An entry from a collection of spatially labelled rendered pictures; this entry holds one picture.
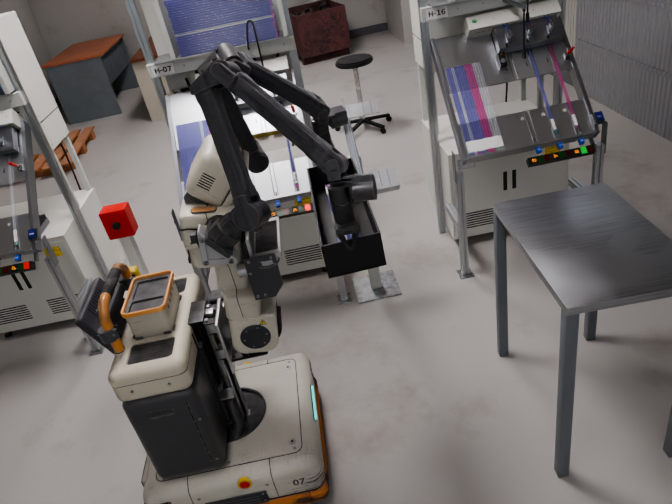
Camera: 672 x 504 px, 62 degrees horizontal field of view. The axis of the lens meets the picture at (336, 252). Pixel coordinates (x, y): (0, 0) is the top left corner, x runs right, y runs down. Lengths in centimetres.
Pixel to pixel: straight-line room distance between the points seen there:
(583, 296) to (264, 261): 98
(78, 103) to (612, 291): 751
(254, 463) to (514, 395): 115
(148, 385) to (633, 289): 152
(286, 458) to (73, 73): 691
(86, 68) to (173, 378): 676
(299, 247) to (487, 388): 139
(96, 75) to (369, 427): 666
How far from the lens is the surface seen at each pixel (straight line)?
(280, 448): 220
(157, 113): 753
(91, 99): 843
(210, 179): 169
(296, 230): 331
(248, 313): 191
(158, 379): 190
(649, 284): 194
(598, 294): 188
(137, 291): 209
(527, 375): 272
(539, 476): 239
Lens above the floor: 193
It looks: 31 degrees down
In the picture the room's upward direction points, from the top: 12 degrees counter-clockwise
